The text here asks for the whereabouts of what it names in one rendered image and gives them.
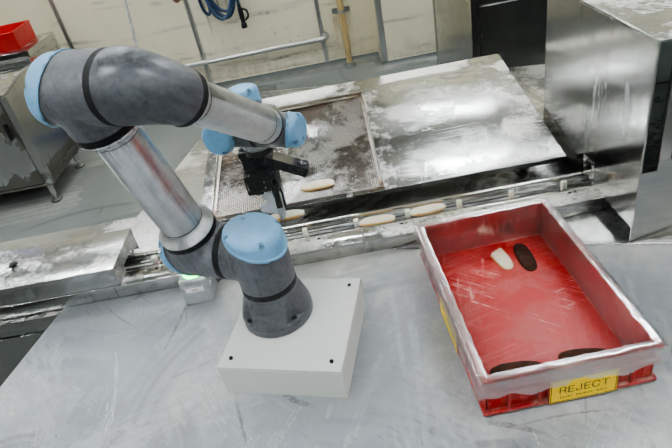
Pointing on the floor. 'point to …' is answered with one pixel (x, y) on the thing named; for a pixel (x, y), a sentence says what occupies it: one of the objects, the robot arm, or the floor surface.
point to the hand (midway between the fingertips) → (284, 211)
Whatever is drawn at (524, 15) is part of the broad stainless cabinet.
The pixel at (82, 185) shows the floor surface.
